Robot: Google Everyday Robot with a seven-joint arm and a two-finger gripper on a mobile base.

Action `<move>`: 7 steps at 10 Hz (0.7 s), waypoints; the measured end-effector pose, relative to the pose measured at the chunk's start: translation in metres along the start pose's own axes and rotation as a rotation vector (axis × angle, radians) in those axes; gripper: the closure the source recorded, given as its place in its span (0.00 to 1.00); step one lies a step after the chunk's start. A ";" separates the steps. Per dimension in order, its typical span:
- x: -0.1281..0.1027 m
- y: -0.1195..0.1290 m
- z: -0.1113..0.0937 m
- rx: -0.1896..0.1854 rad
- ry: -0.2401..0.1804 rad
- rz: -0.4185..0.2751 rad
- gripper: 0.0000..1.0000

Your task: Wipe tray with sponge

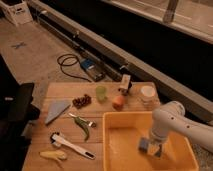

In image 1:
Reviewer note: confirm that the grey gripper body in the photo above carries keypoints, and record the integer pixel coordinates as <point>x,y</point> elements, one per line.
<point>158,143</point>

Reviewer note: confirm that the blue grey electronic box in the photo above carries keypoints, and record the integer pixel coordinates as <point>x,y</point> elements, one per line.
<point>92,69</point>

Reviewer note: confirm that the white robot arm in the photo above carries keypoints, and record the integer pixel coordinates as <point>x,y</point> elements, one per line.
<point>171,117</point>

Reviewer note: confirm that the black chair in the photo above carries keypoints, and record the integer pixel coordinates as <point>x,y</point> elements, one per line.
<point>16,110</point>

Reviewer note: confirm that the green chili pepper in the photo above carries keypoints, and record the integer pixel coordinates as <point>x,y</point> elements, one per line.
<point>83,124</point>

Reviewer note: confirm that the white storage box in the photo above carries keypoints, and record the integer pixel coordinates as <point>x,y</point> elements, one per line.
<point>17,14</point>

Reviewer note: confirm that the yellow banana toy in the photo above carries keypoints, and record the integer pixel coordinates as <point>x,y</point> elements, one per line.
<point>57,155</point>

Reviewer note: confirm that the green plastic cup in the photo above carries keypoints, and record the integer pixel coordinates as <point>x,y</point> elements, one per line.
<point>101,93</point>

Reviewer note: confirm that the yellow plastic tray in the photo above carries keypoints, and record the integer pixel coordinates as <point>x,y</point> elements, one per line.
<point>122,132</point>

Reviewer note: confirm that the blue sponge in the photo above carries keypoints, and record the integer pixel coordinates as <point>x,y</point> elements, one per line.
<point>143,145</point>

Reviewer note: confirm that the white handled brush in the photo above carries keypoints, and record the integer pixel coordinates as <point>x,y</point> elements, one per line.
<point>57,138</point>

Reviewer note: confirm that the wooden board table top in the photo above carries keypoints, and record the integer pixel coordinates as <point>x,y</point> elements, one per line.
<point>65,125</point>

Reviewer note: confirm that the orange round fruit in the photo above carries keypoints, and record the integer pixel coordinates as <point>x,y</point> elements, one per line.
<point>118,102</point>

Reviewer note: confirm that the grey folded cloth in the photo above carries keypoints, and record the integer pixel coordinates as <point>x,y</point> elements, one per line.
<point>56,108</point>

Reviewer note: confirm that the metal floor rail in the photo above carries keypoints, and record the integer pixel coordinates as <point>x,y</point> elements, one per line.
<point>153,40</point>

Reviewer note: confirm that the bunch of dark grapes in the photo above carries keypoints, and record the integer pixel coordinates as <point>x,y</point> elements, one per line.
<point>81,101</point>

